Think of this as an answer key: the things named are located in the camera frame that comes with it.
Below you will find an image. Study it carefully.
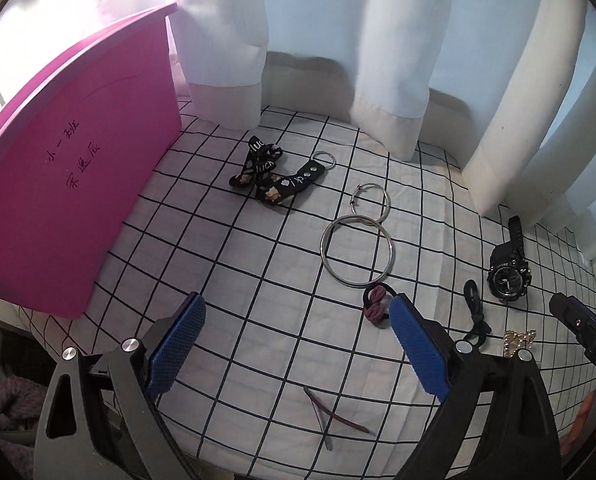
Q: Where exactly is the pink plastic basin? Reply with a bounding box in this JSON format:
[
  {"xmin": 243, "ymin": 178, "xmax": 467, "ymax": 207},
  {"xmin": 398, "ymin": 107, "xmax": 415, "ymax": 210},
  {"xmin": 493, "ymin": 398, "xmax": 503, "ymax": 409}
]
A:
[{"xmin": 0, "ymin": 2, "xmax": 183, "ymax": 321}]

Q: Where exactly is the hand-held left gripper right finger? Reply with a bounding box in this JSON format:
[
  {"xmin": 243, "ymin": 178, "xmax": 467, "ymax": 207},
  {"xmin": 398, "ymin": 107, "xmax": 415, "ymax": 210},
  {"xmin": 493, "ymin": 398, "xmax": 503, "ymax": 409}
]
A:
[{"xmin": 389, "ymin": 294, "xmax": 563, "ymax": 480}]

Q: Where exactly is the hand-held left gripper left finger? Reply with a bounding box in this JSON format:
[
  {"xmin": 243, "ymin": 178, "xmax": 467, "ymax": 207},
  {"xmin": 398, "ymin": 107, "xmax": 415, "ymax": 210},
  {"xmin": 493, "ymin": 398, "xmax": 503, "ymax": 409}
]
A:
[{"xmin": 33, "ymin": 292, "xmax": 209, "ymax": 480}]

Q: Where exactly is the white curtain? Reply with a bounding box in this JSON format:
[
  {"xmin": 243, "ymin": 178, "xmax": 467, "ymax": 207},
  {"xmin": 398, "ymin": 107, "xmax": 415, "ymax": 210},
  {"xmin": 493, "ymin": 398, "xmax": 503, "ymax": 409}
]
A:
[{"xmin": 0, "ymin": 0, "xmax": 596, "ymax": 271}]

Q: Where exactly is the gold rhinestone hair clip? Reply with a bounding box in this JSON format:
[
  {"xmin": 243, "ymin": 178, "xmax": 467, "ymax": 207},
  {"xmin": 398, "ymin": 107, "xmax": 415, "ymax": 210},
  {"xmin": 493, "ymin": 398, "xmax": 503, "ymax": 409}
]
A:
[{"xmin": 502, "ymin": 329, "xmax": 538, "ymax": 358}]

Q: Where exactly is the person's right hand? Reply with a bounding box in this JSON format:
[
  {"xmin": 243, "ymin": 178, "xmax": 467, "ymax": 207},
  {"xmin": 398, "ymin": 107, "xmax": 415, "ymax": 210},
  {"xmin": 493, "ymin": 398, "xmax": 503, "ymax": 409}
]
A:
[{"xmin": 559, "ymin": 394, "xmax": 596, "ymax": 457}]

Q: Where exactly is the black strap keychain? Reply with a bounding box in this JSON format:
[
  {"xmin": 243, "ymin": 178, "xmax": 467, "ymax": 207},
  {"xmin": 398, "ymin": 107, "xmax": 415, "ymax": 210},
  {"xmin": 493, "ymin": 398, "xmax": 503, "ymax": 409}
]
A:
[{"xmin": 255, "ymin": 151, "xmax": 337, "ymax": 207}]

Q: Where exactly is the small hinged silver ring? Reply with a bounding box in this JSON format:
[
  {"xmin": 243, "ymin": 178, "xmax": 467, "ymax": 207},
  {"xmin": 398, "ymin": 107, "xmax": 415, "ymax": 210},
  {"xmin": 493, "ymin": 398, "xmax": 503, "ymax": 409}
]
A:
[{"xmin": 348, "ymin": 183, "xmax": 393, "ymax": 223}]

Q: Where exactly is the white black checkered sheet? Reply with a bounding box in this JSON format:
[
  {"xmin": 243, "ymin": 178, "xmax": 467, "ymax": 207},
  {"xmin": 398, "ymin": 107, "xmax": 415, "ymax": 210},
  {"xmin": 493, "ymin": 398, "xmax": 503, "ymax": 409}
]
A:
[{"xmin": 18, "ymin": 97, "xmax": 596, "ymax": 480}]

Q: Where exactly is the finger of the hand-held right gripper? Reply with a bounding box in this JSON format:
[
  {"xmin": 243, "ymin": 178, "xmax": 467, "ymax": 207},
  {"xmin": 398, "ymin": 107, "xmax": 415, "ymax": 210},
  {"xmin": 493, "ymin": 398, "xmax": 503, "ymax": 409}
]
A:
[{"xmin": 549, "ymin": 292, "xmax": 596, "ymax": 377}]

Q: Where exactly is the black cord hair tie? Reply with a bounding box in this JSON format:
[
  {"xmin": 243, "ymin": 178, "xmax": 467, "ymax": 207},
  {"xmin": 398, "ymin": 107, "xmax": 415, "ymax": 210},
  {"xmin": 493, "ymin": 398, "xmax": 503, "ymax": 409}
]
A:
[{"xmin": 462, "ymin": 279, "xmax": 493, "ymax": 346}]

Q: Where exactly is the purple fuzzy cloth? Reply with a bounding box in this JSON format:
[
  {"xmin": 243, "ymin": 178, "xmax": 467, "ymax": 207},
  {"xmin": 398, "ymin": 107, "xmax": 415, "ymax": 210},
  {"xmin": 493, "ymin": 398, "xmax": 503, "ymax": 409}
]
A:
[{"xmin": 0, "ymin": 375, "xmax": 49, "ymax": 431}]

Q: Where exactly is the brown bow hair tie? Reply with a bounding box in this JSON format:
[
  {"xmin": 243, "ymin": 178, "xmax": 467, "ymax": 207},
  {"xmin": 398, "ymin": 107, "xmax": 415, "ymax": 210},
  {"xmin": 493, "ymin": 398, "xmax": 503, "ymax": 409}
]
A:
[{"xmin": 362, "ymin": 282, "xmax": 403, "ymax": 331}]

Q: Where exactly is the black wrist watch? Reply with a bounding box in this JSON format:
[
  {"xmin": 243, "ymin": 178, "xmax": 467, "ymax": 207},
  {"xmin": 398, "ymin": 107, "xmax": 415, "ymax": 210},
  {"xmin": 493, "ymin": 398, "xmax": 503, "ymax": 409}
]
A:
[{"xmin": 486, "ymin": 215, "xmax": 533, "ymax": 303}]

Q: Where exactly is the brown hair clip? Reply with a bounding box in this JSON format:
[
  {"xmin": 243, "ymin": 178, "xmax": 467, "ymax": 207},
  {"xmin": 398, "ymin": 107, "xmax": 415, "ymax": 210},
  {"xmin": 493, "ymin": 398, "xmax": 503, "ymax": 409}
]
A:
[{"xmin": 303, "ymin": 386, "xmax": 371, "ymax": 453}]

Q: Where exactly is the large silver ring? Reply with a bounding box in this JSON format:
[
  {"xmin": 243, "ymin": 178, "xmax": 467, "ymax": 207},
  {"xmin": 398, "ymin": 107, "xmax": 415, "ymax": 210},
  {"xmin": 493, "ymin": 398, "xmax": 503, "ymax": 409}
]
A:
[{"xmin": 320, "ymin": 214, "xmax": 395, "ymax": 288}]

